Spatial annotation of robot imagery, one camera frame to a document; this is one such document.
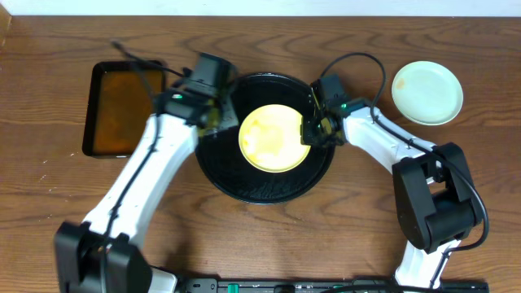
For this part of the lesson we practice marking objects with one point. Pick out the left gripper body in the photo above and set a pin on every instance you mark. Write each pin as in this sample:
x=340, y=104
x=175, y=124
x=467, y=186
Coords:
x=224, y=118

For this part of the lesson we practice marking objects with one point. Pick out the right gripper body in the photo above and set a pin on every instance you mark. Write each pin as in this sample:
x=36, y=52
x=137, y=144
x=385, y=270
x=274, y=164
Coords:
x=315, y=132

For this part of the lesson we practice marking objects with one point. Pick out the yellow plate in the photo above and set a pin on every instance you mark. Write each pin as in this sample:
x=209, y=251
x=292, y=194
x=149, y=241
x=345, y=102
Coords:
x=269, y=139

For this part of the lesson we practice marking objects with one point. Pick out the green plate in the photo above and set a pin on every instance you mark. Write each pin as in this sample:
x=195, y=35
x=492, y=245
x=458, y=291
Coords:
x=427, y=93

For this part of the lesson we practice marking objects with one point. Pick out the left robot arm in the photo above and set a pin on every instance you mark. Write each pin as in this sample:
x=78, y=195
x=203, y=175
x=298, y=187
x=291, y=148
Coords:
x=103, y=253

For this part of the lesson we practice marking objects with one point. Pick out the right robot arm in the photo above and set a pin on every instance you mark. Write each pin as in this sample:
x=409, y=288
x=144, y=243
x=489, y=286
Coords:
x=437, y=204

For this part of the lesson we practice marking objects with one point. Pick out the round black tray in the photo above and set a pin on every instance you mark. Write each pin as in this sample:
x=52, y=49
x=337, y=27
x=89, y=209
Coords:
x=226, y=168

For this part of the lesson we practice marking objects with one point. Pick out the black rectangular water tray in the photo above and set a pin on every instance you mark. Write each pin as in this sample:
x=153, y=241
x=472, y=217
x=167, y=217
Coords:
x=117, y=110

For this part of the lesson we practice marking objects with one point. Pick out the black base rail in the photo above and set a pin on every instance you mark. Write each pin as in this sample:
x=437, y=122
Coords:
x=362, y=285

